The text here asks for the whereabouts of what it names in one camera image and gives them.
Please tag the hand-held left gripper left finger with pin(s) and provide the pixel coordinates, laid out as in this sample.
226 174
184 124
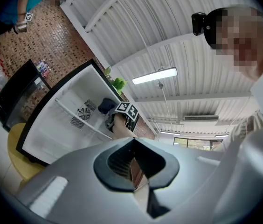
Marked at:
75 171

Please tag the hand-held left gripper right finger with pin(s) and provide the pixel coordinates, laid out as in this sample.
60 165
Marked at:
192 171

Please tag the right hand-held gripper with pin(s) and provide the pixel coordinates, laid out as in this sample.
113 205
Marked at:
129 112

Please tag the dark blue cleaning cloth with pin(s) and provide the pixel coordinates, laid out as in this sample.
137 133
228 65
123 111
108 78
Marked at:
107 106

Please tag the black mini fridge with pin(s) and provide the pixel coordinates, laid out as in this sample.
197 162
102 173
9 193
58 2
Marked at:
52 129

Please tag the person's right forearm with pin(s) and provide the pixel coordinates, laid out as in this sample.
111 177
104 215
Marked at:
122 130

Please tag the white framed window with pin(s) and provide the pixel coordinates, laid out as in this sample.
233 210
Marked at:
192 143

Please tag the green plant in white pot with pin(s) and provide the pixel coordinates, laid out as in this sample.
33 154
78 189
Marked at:
119 83

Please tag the small round smoke detector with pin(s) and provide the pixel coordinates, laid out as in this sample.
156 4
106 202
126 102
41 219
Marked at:
161 86

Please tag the long white tube lamp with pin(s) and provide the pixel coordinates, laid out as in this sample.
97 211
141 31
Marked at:
154 76

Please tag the white air conditioner vent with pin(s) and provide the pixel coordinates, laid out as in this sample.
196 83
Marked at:
201 117

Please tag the round yellow wooden table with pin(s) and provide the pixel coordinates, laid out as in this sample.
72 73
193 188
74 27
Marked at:
19 153

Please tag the black glass-door cooler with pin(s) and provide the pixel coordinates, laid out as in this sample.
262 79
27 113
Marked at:
17 90

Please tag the person's head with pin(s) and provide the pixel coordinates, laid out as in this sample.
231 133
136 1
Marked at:
243 36

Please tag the black head camera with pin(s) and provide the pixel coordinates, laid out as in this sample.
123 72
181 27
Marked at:
198 23

